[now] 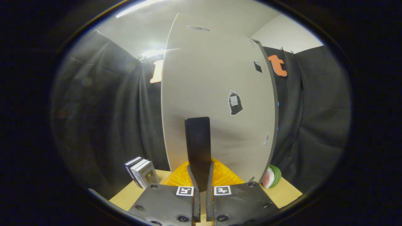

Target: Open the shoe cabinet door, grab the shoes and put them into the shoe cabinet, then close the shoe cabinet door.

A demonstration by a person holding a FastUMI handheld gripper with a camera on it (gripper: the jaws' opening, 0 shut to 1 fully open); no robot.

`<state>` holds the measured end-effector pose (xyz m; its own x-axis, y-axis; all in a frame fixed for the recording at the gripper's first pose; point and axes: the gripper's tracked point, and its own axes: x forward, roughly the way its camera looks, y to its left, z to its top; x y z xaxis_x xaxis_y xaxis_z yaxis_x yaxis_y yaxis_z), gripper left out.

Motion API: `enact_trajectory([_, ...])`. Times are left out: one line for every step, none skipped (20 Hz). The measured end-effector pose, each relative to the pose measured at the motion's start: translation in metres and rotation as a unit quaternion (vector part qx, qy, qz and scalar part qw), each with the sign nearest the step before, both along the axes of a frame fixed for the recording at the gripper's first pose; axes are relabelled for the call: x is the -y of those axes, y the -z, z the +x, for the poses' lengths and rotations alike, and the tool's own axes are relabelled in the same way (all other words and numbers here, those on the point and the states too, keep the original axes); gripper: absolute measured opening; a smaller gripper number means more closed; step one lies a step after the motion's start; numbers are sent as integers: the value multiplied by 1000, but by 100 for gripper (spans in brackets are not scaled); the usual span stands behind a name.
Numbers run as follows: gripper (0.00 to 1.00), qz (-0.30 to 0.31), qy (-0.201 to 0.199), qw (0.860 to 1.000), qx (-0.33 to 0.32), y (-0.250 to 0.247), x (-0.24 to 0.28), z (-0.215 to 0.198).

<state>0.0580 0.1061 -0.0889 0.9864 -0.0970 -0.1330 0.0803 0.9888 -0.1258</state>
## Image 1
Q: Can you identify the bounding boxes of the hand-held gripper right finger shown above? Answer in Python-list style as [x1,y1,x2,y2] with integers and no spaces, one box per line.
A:
[206,159,280,226]

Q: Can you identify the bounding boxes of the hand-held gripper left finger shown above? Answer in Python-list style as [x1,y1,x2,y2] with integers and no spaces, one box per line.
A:
[127,161,201,226]

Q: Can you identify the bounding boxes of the black door handle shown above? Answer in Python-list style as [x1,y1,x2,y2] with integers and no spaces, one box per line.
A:
[184,117,212,192]

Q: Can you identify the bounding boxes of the grey shoe cabinet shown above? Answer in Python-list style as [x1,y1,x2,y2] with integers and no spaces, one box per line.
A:
[251,38,280,184]

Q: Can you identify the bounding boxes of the white shoe cabinet door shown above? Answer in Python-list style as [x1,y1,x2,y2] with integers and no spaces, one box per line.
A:
[161,13,277,184]

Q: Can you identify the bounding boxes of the stack of books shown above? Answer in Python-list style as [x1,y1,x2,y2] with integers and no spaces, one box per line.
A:
[124,156,160,189]

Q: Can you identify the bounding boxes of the toy watermelon slice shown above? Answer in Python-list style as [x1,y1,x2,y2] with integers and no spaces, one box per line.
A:
[261,164,282,189]

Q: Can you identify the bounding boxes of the black backdrop cloth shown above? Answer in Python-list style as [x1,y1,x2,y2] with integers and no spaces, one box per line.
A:
[52,30,351,201]

